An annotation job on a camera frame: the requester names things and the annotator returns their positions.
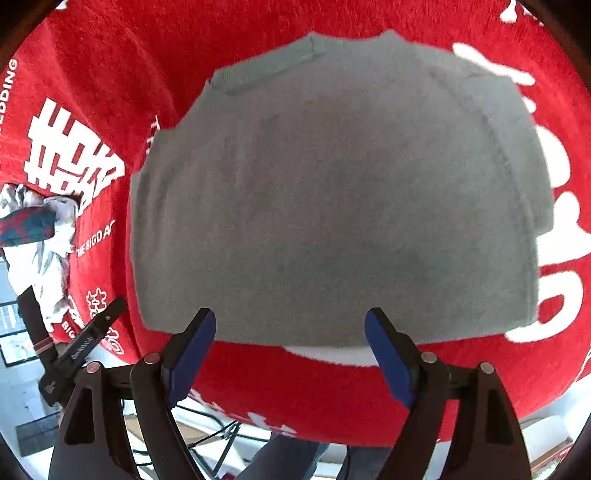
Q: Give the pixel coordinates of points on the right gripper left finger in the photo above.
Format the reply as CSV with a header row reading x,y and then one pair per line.
x,y
93,441

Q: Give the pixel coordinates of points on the floral patterned clothes pile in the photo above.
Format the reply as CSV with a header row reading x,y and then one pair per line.
x,y
43,265

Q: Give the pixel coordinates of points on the grey small shirt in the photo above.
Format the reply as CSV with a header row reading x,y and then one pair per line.
x,y
312,183

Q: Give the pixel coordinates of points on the person's dark trousers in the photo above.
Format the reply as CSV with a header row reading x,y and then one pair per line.
x,y
295,459

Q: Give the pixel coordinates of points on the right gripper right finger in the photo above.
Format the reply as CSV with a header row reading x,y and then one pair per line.
x,y
486,443

